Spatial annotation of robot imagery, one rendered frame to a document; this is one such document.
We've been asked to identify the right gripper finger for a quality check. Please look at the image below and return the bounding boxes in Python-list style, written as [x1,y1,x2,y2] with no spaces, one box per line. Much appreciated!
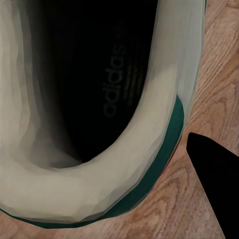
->
[186,132,239,239]

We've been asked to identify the gym shoe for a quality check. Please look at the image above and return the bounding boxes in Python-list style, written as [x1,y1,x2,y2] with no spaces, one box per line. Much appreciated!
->
[0,0,207,229]

